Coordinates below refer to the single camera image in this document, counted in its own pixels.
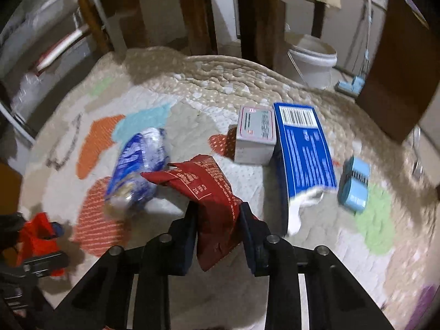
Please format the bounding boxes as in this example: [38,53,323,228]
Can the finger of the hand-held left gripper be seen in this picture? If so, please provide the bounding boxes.
[0,213,27,250]
[22,252,68,278]

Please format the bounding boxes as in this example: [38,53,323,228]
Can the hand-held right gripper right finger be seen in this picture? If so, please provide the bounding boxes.
[239,202,394,330]

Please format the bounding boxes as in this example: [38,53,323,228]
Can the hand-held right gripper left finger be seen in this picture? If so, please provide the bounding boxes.
[51,201,200,330]

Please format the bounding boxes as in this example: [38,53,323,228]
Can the red cardboard packet box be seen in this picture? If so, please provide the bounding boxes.
[15,212,66,277]

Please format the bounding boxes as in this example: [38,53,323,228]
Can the red snack packet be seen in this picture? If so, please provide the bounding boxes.
[141,155,258,271]

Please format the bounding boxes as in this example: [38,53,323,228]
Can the large blue cardboard box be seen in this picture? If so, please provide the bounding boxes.
[273,102,338,237]

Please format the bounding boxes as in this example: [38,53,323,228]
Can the blue white crumpled packet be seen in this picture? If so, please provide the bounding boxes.
[104,127,171,219]

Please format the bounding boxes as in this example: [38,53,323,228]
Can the grey box with pink border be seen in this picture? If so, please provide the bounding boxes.
[227,106,276,165]

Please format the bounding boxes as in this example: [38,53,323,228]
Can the beige quilted heart-print cushion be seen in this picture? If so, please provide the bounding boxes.
[21,46,440,330]

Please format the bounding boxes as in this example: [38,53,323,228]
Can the white plastic bucket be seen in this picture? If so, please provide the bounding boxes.
[285,32,338,90]

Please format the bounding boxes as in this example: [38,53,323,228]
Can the blue sponge mop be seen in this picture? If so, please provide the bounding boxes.
[334,0,375,95]

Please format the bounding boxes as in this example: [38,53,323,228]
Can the dark wooden chair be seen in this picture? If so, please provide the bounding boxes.
[177,0,440,144]

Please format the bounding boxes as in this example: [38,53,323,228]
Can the grey kitchen base cabinets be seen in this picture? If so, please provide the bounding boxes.
[330,0,391,76]

